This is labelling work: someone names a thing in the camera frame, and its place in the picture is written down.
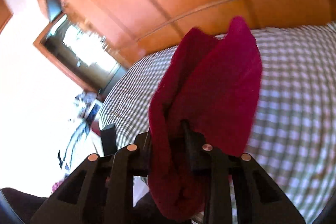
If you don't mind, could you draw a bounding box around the red garment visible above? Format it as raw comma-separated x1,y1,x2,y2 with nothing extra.
148,16,262,222

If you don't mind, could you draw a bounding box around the green white checkered bedsheet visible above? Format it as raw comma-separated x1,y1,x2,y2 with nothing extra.
98,22,335,223

